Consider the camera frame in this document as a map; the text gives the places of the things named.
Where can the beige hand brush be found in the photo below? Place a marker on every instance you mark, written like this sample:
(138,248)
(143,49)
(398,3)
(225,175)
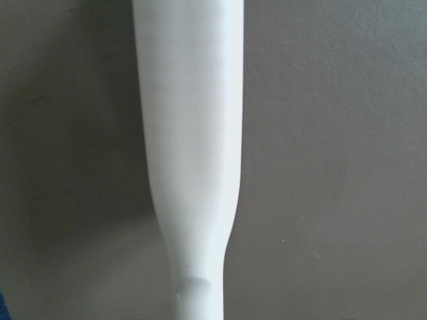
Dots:
(190,58)

